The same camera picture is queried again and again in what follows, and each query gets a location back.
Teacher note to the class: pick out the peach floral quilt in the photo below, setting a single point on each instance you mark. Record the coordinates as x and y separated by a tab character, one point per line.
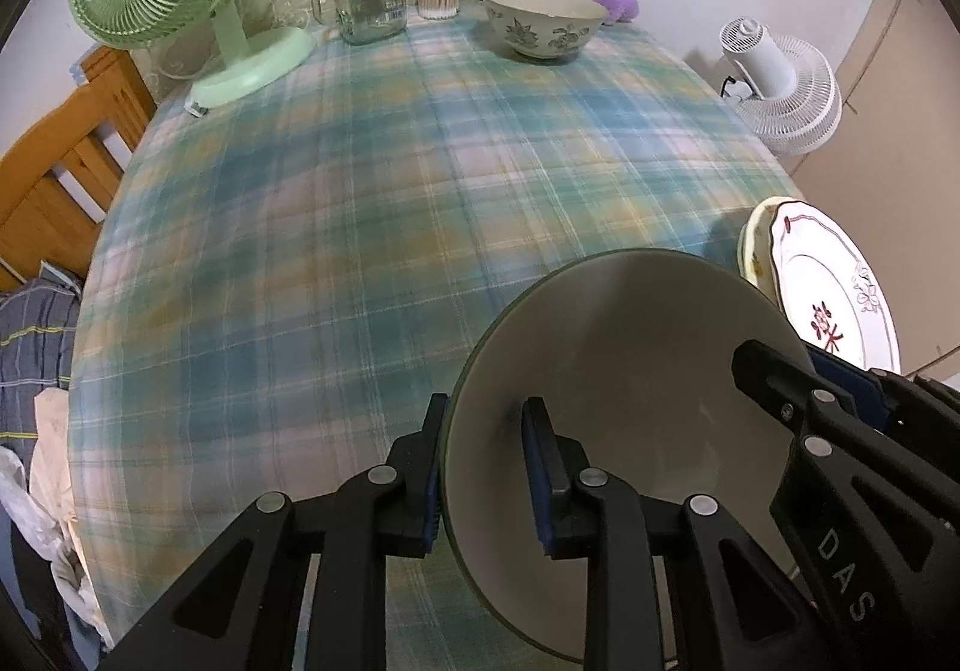
56	431

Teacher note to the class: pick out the white plate with red pattern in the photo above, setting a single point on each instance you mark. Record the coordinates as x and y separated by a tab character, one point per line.
817	281

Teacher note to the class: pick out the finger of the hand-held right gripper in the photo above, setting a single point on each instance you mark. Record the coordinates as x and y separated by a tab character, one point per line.
862	386
772	375

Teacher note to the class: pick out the wooden bed headboard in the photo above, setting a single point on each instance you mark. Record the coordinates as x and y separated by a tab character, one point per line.
45	191

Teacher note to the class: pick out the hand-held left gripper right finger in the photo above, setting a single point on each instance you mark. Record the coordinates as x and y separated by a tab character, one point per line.
541	483

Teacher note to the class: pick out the plaid tablecloth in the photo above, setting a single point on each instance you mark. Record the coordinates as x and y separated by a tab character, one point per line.
337	228

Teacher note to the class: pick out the white crumpled cloth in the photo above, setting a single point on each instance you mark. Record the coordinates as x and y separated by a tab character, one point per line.
22	498

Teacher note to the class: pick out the white desk fan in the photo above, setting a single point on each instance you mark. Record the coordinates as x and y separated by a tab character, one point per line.
795	101

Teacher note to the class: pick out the grey floral ceramic bowl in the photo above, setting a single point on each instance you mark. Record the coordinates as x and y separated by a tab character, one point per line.
540	33
637	341

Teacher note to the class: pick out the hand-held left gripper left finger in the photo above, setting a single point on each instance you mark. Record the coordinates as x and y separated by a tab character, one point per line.
433	491

